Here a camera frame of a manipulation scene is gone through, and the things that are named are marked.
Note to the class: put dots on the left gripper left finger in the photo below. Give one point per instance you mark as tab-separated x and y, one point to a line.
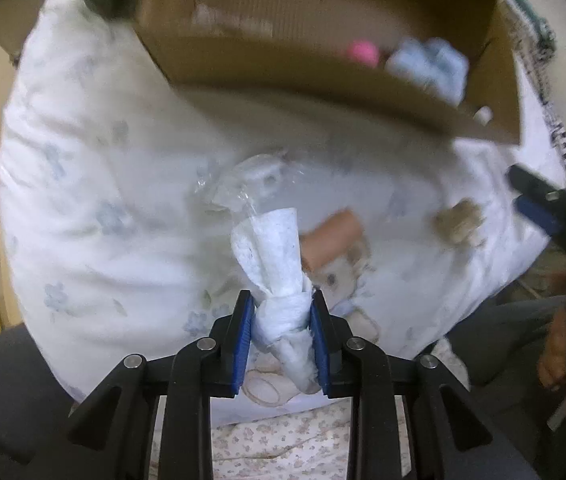
232	334

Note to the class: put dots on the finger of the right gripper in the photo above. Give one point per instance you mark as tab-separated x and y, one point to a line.
530	185
538	216

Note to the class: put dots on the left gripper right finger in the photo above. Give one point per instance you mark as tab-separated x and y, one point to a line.
329	336

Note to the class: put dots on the beige floral scrunchie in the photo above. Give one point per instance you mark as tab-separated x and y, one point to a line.
461	224

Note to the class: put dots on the white knotted cloth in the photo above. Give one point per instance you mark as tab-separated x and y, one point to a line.
267	248

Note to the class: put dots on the light blue fluffy scrunchie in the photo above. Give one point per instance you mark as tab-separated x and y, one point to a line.
434	66

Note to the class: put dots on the mauve fabric scrunchie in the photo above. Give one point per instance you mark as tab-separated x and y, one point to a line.
222	23

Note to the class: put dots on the clear plastic bag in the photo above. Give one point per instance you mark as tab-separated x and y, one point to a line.
242	187

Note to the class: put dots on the brown cardboard box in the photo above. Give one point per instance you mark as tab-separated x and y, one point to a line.
307	54

